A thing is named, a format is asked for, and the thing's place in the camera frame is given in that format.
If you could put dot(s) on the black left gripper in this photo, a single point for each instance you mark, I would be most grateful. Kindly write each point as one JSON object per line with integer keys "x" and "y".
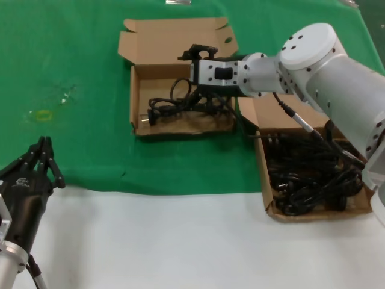
{"x": 25, "y": 204}

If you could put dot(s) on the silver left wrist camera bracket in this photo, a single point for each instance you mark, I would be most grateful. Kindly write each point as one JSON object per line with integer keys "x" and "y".
{"x": 3, "y": 219}

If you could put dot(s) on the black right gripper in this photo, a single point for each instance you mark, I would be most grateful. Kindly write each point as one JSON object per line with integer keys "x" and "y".
{"x": 219, "y": 91}

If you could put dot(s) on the small grey metal object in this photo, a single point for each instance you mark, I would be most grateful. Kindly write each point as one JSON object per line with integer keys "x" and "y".
{"x": 350, "y": 3}

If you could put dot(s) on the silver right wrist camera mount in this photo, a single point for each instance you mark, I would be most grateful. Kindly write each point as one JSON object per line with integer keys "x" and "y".
{"x": 207, "y": 72}

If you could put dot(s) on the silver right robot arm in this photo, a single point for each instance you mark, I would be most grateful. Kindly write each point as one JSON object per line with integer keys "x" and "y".
{"x": 331, "y": 75}

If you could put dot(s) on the green table cloth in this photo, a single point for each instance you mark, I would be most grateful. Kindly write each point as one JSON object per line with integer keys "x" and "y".
{"x": 75, "y": 45}

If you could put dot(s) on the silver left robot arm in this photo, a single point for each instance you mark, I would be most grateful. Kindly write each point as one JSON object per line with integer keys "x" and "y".
{"x": 9, "y": 265}

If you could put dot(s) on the open brown cardboard box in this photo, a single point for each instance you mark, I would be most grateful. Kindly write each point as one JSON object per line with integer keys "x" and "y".
{"x": 264, "y": 113}
{"x": 156, "y": 39}

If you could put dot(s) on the flat silver metal object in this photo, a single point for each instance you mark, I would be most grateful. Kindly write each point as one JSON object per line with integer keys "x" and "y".
{"x": 177, "y": 1}

